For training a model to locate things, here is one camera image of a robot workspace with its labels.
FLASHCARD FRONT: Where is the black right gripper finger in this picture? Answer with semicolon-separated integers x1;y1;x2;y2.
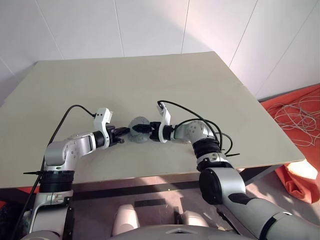
131;123;152;134

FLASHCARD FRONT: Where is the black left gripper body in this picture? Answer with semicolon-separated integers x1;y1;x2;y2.
107;125;118;148

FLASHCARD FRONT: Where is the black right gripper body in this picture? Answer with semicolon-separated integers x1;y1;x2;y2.
148;121;162;142

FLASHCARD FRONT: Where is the small grey gear disc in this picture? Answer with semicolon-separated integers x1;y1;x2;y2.
127;116;151;137

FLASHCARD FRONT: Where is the black floor tape strip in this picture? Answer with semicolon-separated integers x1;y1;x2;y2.
134;198;167;208

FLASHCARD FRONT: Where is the beige robot left leg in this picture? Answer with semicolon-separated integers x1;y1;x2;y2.
113;203;140;235

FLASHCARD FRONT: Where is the beige robot leg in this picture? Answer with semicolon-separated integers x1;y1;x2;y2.
181;209;210;229
113;203;140;235

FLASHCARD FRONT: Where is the beige robot right leg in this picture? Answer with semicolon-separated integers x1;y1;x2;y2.
181;209;210;229

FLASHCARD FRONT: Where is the silver robot torso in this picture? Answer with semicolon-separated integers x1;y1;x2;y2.
109;224;221;240

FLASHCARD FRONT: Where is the large orange cloth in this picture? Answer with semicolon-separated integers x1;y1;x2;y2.
259;83;320;205

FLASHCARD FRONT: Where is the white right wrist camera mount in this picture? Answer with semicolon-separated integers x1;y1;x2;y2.
155;100;174;144

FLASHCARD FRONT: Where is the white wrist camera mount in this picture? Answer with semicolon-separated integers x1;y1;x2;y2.
155;100;174;144
92;107;114;149

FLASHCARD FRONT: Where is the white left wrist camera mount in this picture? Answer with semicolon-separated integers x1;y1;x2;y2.
92;107;114;149

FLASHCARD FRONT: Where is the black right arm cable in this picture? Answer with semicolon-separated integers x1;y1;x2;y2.
156;99;235;155

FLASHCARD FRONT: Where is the black metal table frame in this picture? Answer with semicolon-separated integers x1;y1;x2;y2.
72;163;284;201

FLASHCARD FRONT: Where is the tangled white cable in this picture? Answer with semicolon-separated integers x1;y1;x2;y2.
273;96;320;148

